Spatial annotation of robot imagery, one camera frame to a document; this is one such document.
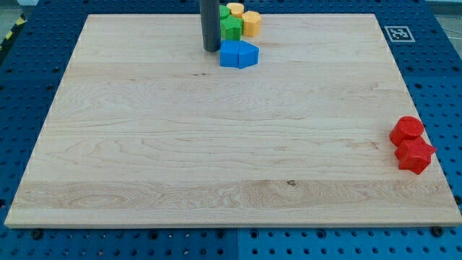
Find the blue triangle block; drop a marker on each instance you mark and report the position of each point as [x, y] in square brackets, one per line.
[247, 55]

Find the red round block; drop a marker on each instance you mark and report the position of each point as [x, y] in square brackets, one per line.
[406, 128]

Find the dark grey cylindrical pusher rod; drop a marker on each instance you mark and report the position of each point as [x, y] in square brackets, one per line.
[210, 24]

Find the blue cube block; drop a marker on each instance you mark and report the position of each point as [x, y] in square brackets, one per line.
[229, 53]

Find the red star block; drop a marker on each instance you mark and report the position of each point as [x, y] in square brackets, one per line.
[414, 155]

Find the yellow round block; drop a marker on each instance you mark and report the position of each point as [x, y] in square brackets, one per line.
[236, 9]

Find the light wooden board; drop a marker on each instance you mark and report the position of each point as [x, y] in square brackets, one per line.
[147, 130]

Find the green round block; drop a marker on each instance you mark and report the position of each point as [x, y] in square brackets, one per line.
[224, 12]

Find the white fiducial marker tag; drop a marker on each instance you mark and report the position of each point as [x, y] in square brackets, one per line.
[399, 34]

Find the yellow hexagon block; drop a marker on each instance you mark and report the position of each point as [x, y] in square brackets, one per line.
[251, 23]

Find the green star block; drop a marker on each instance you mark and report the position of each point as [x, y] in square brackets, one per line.
[231, 28]

